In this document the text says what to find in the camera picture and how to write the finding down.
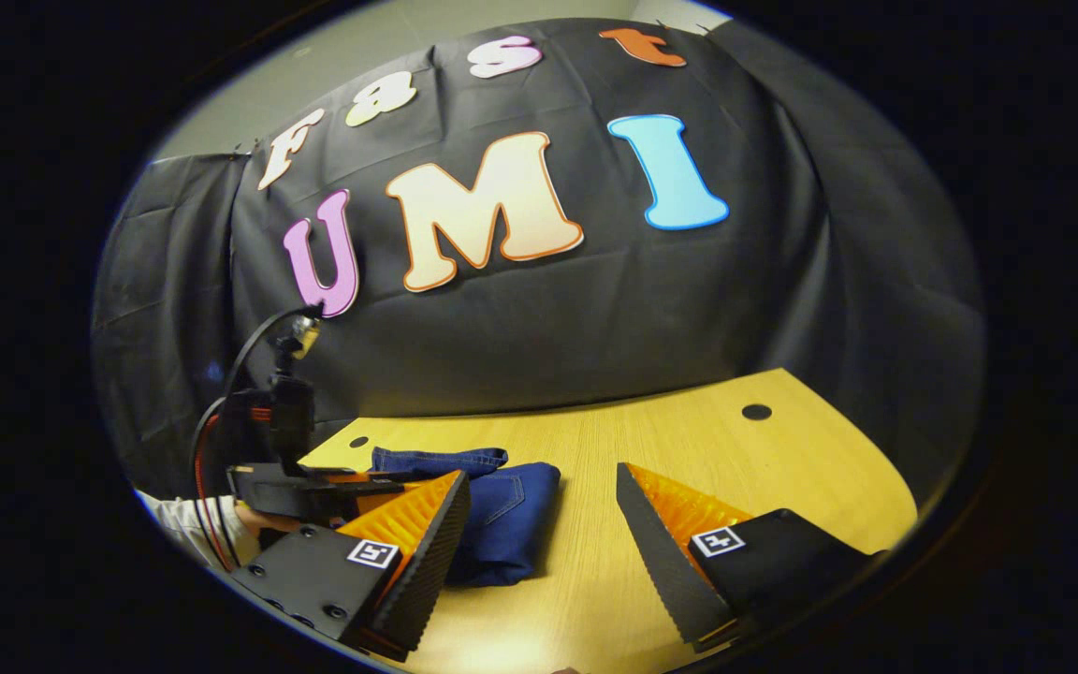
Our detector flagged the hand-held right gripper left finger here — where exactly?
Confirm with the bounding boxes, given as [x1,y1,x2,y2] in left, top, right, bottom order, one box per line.
[232,468,473,664]

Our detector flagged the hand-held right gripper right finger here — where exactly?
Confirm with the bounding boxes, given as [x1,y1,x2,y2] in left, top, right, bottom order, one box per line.
[616,462,886,654]

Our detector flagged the black backdrop cloth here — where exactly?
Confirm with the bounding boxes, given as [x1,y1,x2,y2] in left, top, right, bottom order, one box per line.
[92,17,986,506]

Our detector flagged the blue jeans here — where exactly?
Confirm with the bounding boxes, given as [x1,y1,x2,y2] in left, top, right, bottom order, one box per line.
[371,446,562,589]

